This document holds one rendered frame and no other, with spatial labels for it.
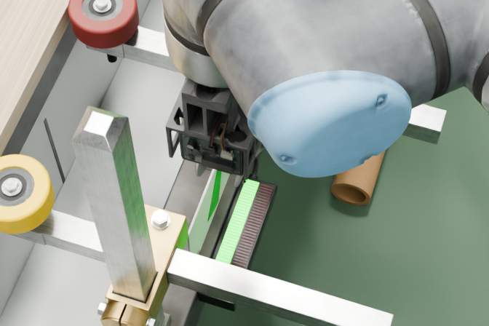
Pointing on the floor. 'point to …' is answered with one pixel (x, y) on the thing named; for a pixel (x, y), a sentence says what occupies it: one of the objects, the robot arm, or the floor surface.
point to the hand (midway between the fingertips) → (236, 149)
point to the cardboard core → (357, 182)
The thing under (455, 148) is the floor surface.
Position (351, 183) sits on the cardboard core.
